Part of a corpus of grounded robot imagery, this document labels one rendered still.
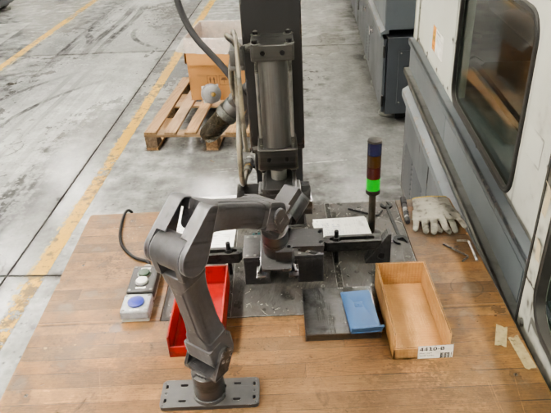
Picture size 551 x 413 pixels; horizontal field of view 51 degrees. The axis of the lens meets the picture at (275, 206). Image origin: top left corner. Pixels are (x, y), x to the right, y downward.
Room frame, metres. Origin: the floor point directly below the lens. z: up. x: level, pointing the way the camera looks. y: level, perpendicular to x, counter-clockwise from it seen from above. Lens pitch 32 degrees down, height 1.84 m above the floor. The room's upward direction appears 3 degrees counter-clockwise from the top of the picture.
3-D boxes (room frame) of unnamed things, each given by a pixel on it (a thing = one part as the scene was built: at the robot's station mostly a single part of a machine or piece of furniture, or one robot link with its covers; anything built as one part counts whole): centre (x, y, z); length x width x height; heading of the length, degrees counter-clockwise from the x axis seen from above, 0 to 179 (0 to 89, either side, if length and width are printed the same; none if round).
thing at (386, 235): (1.24, -0.26, 0.95); 0.06 x 0.03 x 0.09; 89
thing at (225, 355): (0.82, 0.15, 1.00); 0.09 x 0.06 x 0.06; 53
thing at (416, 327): (1.00, -0.30, 0.93); 0.25 x 0.13 x 0.08; 179
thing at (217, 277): (1.05, 0.19, 0.93); 0.25 x 0.12 x 0.06; 179
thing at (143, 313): (1.08, 0.35, 0.90); 0.07 x 0.07 x 0.06; 89
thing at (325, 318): (1.03, -0.14, 0.91); 0.17 x 0.16 x 0.02; 89
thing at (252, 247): (1.21, -0.01, 0.98); 0.20 x 0.10 x 0.01; 89
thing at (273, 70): (1.21, -0.01, 1.37); 0.11 x 0.09 x 0.30; 89
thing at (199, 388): (0.81, 0.16, 0.94); 0.20 x 0.07 x 0.08; 89
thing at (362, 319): (1.01, -0.18, 0.93); 0.15 x 0.07 x 0.03; 3
